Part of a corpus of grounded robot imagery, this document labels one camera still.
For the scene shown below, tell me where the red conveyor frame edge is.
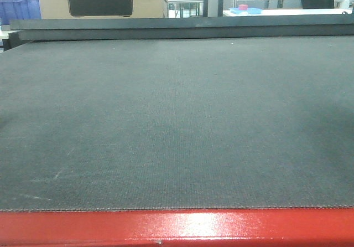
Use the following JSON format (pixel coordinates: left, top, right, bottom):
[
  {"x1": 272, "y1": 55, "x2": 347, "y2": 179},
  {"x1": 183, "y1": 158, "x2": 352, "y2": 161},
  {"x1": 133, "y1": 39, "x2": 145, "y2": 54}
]
[{"x1": 1, "y1": 208, "x2": 353, "y2": 246}]

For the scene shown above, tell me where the white background table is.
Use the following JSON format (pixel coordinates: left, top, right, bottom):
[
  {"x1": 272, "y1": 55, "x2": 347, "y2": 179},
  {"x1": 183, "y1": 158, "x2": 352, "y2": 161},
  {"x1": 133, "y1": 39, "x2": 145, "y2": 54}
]
[{"x1": 223, "y1": 8, "x2": 352, "y2": 17}]

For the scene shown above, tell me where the grey conveyor rear rail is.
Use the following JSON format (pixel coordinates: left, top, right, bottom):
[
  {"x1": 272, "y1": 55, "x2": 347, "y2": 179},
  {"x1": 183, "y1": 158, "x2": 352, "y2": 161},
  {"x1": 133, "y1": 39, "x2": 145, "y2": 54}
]
[{"x1": 6, "y1": 12, "x2": 353, "y2": 50}]

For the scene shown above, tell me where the dark grey conveyor belt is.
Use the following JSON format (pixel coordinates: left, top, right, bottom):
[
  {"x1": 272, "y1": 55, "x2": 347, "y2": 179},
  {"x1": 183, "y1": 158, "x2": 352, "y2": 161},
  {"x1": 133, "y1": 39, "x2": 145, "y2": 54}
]
[{"x1": 1, "y1": 36, "x2": 353, "y2": 211}]

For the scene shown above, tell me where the blue plastic crate background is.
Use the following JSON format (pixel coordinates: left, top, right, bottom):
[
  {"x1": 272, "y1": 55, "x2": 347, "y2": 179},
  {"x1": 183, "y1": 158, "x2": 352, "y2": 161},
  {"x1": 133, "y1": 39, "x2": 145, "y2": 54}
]
[{"x1": 1, "y1": 0, "x2": 41, "y2": 25}]

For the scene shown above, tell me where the red block on tray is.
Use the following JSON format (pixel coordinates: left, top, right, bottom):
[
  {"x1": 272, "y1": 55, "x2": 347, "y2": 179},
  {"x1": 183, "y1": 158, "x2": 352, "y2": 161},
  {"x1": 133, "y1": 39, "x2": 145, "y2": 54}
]
[{"x1": 238, "y1": 4, "x2": 248, "y2": 11}]

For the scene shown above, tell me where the shallow blue tray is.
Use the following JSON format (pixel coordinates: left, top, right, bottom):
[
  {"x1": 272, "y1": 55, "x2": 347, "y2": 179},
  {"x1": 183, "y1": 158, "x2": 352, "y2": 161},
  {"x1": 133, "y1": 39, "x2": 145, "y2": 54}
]
[{"x1": 229, "y1": 7, "x2": 263, "y2": 16}]

